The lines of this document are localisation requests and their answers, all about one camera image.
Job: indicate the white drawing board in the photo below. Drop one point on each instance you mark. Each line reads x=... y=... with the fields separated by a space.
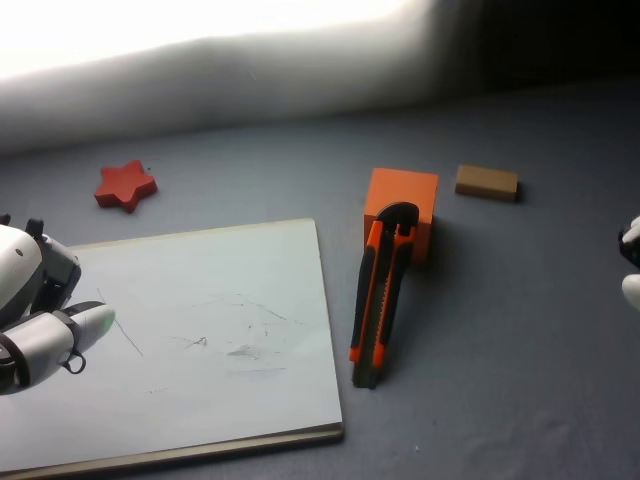
x=210 y=310

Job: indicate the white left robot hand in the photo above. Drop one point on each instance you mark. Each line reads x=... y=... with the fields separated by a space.
x=17 y=260

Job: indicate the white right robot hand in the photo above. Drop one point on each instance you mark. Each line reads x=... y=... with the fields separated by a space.
x=633 y=295

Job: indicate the grey table cloth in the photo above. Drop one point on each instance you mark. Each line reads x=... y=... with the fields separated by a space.
x=500 y=350

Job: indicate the orange black utility knife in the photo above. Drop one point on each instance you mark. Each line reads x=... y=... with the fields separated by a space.
x=371 y=300

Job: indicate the orange cube block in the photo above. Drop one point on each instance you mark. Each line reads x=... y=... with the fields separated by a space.
x=400 y=187

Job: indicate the red star block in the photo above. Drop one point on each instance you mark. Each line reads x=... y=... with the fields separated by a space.
x=125 y=187

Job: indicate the white backdrop sheet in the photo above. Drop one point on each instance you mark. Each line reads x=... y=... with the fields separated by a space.
x=200 y=75

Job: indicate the brown rectangular block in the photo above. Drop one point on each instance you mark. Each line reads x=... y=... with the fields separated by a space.
x=486 y=182

